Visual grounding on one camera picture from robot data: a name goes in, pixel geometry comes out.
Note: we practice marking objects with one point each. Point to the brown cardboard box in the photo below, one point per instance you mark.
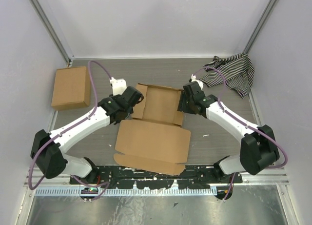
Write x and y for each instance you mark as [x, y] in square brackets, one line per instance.
[153, 139]
[72, 88]

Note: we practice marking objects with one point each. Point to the black white striped cloth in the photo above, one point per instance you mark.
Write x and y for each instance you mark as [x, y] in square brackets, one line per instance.
[237, 70]

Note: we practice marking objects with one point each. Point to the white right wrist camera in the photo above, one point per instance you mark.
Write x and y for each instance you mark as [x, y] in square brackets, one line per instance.
[194, 79]

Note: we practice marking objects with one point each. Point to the aluminium front rail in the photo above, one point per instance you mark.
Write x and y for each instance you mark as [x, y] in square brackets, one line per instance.
[263, 177]

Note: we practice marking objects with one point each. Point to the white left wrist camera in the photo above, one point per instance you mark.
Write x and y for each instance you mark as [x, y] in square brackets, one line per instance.
[118, 86]

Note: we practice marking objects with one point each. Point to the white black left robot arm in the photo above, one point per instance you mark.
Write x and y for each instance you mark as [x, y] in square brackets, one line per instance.
[49, 150]

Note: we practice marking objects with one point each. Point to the closed brown cardboard box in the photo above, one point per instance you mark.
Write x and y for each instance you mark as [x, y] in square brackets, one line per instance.
[72, 88]

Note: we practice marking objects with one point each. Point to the left aluminium corner post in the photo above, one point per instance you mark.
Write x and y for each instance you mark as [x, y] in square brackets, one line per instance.
[52, 33]

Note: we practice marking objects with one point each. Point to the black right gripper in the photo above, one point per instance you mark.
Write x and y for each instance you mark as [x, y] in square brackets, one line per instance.
[182, 106]

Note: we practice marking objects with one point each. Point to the white slotted cable duct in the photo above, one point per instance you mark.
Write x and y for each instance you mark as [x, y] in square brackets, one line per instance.
[81, 191]

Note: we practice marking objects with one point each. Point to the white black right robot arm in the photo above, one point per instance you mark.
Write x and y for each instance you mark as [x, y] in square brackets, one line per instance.
[258, 147]

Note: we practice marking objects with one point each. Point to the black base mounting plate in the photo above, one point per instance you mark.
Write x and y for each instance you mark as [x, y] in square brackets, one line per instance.
[166, 184]

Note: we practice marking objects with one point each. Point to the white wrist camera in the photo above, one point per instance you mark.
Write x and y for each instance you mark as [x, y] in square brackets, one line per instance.
[194, 79]
[118, 86]

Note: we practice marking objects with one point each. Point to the right aluminium corner post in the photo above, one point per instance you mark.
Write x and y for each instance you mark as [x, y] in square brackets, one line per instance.
[260, 24]

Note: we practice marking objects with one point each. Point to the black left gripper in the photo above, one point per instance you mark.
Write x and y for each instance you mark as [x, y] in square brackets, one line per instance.
[115, 97]

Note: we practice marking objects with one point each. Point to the aluminium corner post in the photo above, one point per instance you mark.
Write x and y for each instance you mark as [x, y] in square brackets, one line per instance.
[52, 33]
[260, 24]

